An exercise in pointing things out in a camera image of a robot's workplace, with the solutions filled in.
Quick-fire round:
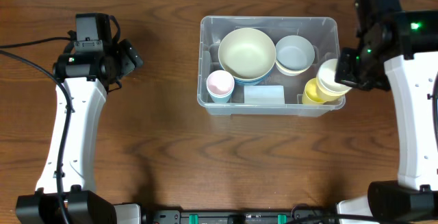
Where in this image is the cream plastic cup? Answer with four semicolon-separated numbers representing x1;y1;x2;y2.
317;58;352;93

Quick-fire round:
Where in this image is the grey small bowl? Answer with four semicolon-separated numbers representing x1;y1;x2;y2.
276;35;315;71

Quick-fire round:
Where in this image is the yellow plastic cup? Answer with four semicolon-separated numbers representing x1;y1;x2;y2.
316;79;346;102
302;78;325;105

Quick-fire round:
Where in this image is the white small bowl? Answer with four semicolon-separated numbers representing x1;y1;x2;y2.
275;61;309;77

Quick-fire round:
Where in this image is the pink plastic cup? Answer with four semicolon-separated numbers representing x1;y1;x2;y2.
207;70;235;96

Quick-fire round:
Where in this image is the beige large bowl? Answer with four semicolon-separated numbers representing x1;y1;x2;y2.
218;27;276;83

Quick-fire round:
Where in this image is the dark blue large bowl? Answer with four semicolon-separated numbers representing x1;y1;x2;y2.
235;79;266;86

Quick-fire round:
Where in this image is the light blue plastic cup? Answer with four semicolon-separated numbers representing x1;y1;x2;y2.
209;92;232;103

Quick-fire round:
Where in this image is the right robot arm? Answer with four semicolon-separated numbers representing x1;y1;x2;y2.
335;0;437;223

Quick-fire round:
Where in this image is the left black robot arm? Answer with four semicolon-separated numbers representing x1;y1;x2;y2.
16;13;143;223

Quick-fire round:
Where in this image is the white label on bin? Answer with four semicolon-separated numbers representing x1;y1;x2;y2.
244;86;285;105

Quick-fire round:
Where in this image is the clear plastic storage bin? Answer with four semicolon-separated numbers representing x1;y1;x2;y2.
197;16;346;116

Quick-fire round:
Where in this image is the left black cable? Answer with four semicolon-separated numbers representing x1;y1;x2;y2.
0;36;75;224

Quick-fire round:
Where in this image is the black cable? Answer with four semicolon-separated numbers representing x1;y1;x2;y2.
385;0;438;136
0;36;75;224

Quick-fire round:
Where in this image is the right black cable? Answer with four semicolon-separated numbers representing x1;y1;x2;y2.
385;0;438;136

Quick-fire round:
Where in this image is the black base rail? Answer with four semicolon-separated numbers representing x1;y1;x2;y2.
142;208;408;224

